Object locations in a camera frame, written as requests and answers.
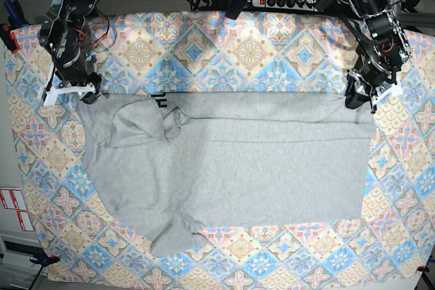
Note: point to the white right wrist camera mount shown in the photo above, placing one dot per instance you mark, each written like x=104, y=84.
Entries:
x=49, y=93

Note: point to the orange black clamp lower left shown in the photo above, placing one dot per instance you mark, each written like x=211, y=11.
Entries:
x=44, y=260

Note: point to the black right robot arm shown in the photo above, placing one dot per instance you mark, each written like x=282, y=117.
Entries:
x=61, y=36

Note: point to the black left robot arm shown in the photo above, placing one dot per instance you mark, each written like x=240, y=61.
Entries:
x=382, y=53

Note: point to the white power strip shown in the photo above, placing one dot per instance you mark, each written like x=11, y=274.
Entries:
x=284, y=4

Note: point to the red white labels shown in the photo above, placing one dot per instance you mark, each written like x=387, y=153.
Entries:
x=12, y=199

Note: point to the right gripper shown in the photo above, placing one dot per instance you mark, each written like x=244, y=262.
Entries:
x=74, y=73

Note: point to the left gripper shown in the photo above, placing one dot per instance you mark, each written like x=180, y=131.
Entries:
x=363, y=83

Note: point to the orange black clamp lower right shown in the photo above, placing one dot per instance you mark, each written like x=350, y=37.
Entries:
x=425, y=269

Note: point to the grey T-shirt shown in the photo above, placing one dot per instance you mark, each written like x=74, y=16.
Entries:
x=169, y=168

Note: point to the orange black clamp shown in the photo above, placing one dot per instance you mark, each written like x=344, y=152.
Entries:
x=44, y=260
x=9, y=39
x=425, y=269

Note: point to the orange black clamp upper left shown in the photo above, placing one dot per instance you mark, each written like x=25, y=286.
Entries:
x=9, y=39

